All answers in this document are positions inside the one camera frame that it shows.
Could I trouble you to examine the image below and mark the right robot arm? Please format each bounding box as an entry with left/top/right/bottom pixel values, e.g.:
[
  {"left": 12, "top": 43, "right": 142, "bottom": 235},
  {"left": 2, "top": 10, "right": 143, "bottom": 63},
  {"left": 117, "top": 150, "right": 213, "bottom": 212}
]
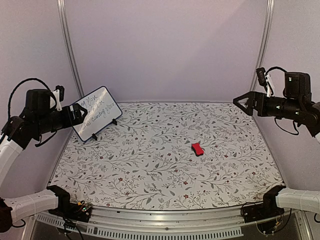
[{"left": 233, "top": 66, "right": 320, "bottom": 223}]

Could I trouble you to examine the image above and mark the right aluminium frame post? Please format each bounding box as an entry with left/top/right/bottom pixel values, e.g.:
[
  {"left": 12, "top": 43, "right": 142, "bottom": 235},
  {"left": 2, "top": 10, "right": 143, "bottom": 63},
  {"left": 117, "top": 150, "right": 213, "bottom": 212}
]
[{"left": 249, "top": 0, "right": 275, "bottom": 91}]

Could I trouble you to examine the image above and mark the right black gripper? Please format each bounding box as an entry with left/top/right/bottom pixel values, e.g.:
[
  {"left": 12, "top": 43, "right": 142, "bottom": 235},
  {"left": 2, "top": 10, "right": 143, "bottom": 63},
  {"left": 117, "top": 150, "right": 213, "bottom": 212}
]
[{"left": 233, "top": 90, "right": 303, "bottom": 120}]

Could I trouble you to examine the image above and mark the front aluminium rail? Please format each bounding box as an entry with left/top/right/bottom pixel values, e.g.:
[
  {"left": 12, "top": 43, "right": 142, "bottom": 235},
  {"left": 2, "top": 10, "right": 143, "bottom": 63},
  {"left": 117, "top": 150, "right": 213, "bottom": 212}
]
[{"left": 22, "top": 206, "right": 317, "bottom": 240}]

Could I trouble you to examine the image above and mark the small blue-framed whiteboard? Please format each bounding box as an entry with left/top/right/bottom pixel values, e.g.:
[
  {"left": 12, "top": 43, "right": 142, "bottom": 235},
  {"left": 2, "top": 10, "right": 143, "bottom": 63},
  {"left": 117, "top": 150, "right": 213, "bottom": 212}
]
[{"left": 73, "top": 86, "right": 123, "bottom": 142}]

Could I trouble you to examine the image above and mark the aluminium frame post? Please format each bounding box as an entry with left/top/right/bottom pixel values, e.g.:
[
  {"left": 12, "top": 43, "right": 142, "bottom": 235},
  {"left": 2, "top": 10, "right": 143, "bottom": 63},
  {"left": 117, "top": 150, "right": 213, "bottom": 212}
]
[
  {"left": 249, "top": 0, "right": 275, "bottom": 91},
  {"left": 57, "top": 0, "right": 85, "bottom": 97}
]

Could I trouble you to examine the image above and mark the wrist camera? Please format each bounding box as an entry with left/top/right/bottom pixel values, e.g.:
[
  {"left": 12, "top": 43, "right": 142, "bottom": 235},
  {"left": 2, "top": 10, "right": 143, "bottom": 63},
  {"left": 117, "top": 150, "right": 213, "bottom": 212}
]
[
  {"left": 50, "top": 85, "right": 65, "bottom": 112},
  {"left": 256, "top": 67, "right": 274, "bottom": 98}
]

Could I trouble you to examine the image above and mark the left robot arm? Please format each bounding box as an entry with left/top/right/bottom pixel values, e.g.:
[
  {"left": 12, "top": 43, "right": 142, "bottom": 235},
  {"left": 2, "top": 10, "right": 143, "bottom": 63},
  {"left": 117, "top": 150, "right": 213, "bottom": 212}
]
[{"left": 0, "top": 78, "right": 92, "bottom": 233}]

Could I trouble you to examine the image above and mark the left aluminium frame post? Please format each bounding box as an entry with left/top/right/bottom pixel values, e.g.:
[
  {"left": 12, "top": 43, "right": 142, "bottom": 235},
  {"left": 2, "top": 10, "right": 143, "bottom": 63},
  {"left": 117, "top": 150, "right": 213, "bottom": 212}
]
[{"left": 57, "top": 0, "right": 85, "bottom": 97}]

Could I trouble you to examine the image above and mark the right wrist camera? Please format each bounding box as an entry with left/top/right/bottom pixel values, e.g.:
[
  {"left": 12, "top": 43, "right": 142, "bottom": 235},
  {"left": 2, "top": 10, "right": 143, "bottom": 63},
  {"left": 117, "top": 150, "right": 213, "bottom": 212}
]
[{"left": 256, "top": 67, "right": 274, "bottom": 98}]

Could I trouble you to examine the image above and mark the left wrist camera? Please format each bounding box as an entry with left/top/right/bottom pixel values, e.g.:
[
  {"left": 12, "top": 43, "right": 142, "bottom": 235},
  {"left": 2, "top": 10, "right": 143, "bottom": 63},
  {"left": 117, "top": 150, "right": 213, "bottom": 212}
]
[{"left": 50, "top": 85, "right": 65, "bottom": 112}]

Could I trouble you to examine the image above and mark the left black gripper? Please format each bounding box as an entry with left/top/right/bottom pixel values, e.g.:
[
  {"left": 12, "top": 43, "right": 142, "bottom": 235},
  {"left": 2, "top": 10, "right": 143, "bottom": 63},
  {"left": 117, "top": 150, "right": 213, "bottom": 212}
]
[{"left": 35, "top": 102, "right": 88, "bottom": 135}]

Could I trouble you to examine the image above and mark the red whiteboard eraser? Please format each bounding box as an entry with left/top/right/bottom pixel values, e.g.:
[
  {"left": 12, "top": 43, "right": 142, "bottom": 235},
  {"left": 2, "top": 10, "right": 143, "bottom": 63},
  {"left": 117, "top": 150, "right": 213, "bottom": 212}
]
[{"left": 191, "top": 142, "right": 204, "bottom": 157}]

